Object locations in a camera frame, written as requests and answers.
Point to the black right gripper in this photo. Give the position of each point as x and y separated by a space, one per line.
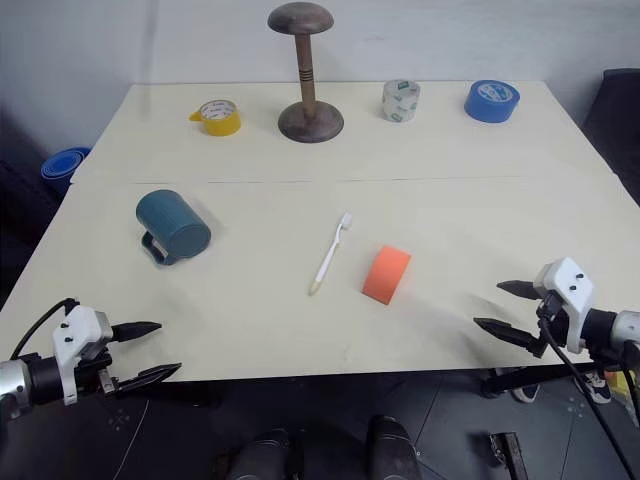
554 320

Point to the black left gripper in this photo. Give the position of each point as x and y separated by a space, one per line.
92 372

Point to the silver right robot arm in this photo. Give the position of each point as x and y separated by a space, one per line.
617 335

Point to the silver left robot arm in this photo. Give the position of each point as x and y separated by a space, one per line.
20 382

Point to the black table leg bar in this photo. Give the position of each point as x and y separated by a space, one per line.
530 380

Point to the white and blue sneaker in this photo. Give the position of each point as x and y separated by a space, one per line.
597 387

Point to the teal plastic mug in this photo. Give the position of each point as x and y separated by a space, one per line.
172 227

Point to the dark rounded robot leg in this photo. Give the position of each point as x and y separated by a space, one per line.
392 450
262 457

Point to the white toothbrush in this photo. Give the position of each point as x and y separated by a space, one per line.
331 252

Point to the blue rolled mat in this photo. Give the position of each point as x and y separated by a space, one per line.
62 167

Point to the blue tape roll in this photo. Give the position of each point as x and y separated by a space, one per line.
492 100

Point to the clear printed tape roll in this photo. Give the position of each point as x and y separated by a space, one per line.
399 101

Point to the yellow tape roll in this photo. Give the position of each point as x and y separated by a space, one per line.
218 118

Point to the brown wooden hat stand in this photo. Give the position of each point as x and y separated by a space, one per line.
306 75

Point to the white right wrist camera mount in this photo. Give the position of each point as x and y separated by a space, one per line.
567 295

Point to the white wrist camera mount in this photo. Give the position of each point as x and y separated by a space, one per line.
567 295
75 336

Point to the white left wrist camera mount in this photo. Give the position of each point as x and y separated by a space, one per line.
75 336

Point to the black floor bracket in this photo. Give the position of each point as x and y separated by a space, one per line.
509 452

